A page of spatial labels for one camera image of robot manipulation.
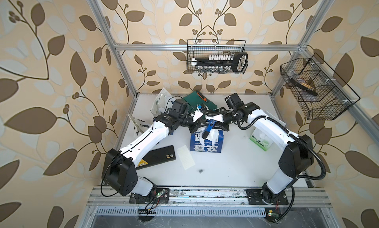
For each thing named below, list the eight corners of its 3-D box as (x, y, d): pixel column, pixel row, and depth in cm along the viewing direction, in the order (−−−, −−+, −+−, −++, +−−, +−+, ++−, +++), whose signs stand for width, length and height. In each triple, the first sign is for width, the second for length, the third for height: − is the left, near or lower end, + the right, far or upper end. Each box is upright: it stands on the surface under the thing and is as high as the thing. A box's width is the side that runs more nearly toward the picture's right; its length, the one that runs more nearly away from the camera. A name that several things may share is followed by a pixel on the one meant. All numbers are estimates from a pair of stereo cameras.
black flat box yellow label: (137, 169, 85) (136, 167, 83) (137, 155, 91) (136, 153, 88) (176, 159, 89) (175, 157, 87) (174, 146, 94) (173, 144, 92)
